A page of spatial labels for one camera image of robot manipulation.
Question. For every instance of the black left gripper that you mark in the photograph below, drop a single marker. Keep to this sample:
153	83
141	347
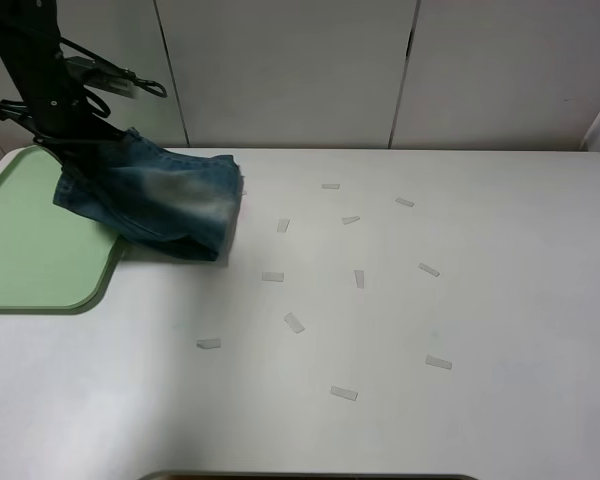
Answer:
58	116

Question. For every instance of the children's blue denim shorts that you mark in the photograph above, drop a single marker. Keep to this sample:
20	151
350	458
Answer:
182	206

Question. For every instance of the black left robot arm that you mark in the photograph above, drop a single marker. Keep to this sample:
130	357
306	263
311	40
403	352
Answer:
30	44

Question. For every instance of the light green plastic tray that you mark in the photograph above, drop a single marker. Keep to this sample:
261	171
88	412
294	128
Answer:
51	260

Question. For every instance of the clear tape piece upper centre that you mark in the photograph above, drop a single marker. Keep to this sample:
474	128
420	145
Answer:
283	225

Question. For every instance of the clear tape piece mid left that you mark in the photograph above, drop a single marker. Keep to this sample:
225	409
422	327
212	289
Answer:
273	276

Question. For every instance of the clear tape piece mid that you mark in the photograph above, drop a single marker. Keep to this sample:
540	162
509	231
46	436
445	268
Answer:
273	276
349	220
359	279

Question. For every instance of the clear tape piece front left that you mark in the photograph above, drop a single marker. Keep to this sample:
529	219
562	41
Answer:
208	344

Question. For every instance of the clear tape piece upper mid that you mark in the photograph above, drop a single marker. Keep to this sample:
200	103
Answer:
349	220

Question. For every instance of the clear tape piece back right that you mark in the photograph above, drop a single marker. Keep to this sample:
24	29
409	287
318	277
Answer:
405	202

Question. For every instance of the clear tape piece front centre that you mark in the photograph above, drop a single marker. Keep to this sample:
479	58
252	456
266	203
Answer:
344	393

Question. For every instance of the clear tape piece front right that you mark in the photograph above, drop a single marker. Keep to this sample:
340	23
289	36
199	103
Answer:
438	362

